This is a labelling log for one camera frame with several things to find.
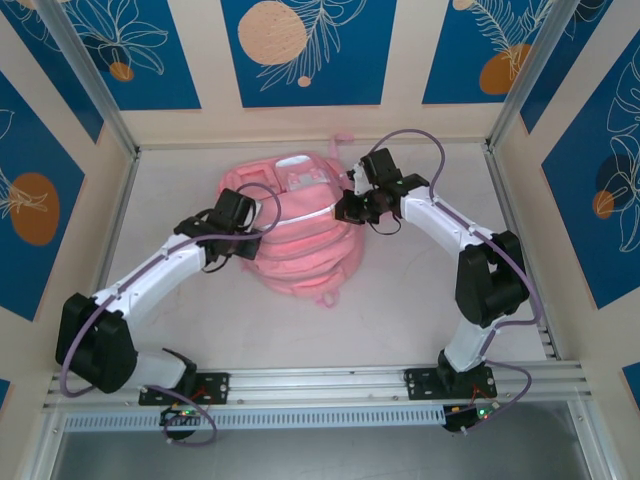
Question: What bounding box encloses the pink backpack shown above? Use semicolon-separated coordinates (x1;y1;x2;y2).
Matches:
215;132;365;307

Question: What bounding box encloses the grey metal base panel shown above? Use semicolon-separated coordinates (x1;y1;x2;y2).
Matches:
49;399;594;480

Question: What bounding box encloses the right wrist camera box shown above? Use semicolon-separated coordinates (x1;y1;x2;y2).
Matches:
348;148;402;197

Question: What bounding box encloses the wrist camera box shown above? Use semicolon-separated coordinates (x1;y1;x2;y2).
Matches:
348;148;402;197
213;188;265;230

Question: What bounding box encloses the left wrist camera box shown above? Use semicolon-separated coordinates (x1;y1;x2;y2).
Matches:
213;188;265;230

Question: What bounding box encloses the aluminium table side rail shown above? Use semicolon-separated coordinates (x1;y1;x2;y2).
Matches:
73;149;142;372
482;144;559;361

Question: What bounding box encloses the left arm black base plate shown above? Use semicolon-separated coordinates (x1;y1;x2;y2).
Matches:
138;372;231;406

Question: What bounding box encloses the blue floral wall panel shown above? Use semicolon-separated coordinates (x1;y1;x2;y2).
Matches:
519;0;615;135
0;72;87;322
0;0;105;145
422;0;556;106
62;0;202;112
221;0;399;109
541;47;640;311

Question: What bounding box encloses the aluminium mounting rail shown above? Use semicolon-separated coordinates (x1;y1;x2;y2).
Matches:
42;360;594;410

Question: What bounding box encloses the white slotted cable duct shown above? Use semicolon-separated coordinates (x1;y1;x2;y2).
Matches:
62;403;447;433

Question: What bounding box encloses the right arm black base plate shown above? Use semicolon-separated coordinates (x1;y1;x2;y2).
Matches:
403;367;499;401

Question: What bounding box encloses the aluminium frame post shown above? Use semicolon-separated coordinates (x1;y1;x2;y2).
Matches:
487;0;574;151
35;0;140;157

